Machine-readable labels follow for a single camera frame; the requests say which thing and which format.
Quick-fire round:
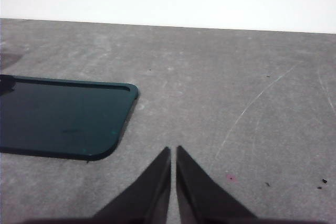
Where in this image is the black rectangular tray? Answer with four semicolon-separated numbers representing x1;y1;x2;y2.
0;74;140;162

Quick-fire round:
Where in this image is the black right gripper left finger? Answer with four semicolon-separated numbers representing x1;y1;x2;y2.
90;146;172;223

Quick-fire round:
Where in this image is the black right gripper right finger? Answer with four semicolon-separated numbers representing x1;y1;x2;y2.
175;145;259;223

